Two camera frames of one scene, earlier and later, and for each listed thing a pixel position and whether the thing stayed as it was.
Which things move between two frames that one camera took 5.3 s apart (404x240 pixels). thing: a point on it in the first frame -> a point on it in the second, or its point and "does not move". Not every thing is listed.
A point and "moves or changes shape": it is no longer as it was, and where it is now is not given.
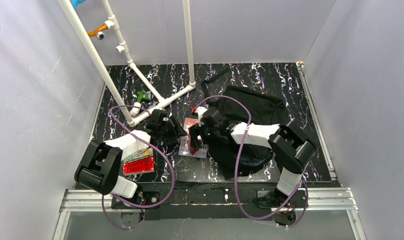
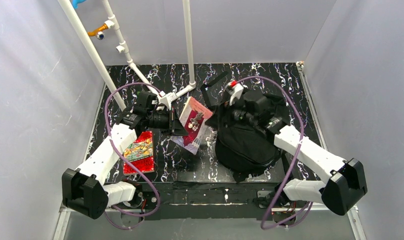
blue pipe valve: [75, 3] does not move
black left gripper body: [175, 129] -> [172, 120]
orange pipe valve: [99, 32] does not move
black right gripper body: [195, 133] -> [230, 110]
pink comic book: [186, 148] moves or changes shape
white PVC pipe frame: [138, 112] does not move
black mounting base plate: [207, 200] does not move
